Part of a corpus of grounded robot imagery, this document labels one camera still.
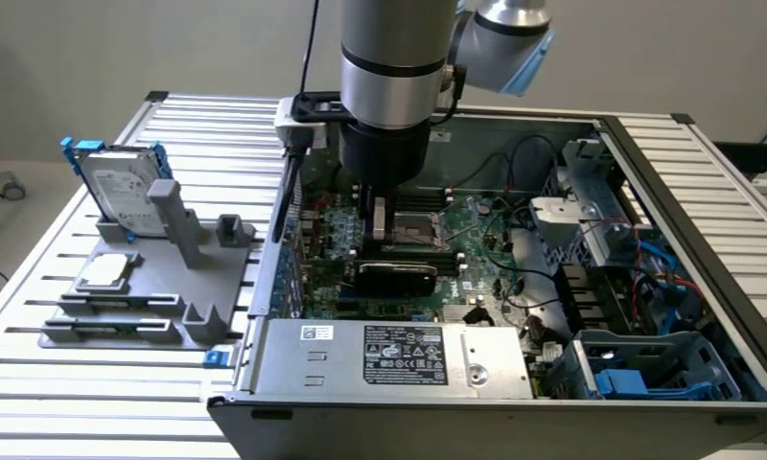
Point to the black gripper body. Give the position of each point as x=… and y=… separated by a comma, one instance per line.
x=382, y=153

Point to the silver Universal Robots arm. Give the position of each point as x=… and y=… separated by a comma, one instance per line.
x=389, y=52

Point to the metal CPU socket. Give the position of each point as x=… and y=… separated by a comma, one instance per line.
x=421, y=230

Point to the black RAM slots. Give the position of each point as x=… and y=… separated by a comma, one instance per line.
x=431, y=199
x=451, y=261

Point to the green motherboard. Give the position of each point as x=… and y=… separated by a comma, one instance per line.
x=485, y=244

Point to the silver chipset heatsink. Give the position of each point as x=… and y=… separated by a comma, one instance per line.
x=467, y=315

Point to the silver power supply unit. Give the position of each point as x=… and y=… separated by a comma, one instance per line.
x=338, y=364

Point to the silver drive cage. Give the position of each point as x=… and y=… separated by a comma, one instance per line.
x=588, y=215

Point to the grey parts rack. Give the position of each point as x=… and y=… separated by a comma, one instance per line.
x=160, y=287

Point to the small blue clip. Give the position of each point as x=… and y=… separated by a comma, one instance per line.
x=217, y=359

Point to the silver hard disk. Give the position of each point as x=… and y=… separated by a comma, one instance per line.
x=122, y=191

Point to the silver CPU chip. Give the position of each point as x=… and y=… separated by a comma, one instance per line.
x=105, y=270

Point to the blue disk caddy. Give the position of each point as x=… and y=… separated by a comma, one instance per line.
x=69, y=153

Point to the open black PC case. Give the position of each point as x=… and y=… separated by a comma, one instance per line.
x=549, y=421

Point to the blue disk bay latch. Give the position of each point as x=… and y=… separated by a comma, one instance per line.
x=620, y=383

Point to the grey-blue disk bay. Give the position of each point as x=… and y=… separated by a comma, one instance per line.
x=678, y=359

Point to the grey caster wheel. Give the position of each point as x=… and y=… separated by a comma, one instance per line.
x=11, y=190

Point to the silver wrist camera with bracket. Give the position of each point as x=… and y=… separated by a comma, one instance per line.
x=300, y=117

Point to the black bracket with rail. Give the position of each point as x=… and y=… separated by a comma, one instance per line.
x=747, y=158

